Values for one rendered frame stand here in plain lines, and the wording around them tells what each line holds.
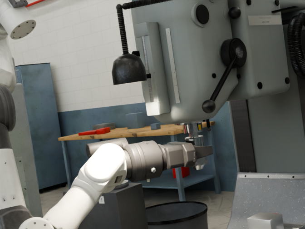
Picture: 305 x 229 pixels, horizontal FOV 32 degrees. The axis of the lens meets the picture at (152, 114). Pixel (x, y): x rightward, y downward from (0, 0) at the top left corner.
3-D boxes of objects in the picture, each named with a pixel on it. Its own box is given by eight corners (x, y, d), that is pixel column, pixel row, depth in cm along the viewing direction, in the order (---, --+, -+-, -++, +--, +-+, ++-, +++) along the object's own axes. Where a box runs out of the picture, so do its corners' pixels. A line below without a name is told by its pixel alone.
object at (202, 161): (211, 162, 133) (208, 138, 132) (198, 166, 130) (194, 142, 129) (197, 161, 136) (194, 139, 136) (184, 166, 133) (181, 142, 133)
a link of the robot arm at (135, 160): (150, 166, 121) (102, 176, 117) (140, 190, 130) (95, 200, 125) (134, 126, 127) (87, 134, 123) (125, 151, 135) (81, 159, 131)
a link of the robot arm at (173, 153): (194, 135, 126) (146, 143, 121) (199, 176, 126) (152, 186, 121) (171, 133, 137) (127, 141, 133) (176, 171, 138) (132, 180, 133)
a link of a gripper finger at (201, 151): (212, 156, 132) (189, 160, 129) (210, 143, 132) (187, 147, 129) (215, 156, 130) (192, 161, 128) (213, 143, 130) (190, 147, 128)
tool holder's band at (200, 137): (208, 138, 132) (207, 135, 132) (194, 142, 129) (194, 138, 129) (194, 139, 136) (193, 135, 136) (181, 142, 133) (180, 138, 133)
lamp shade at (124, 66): (107, 86, 113) (103, 56, 112) (121, 84, 120) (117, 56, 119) (140, 81, 110) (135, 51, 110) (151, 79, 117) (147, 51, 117)
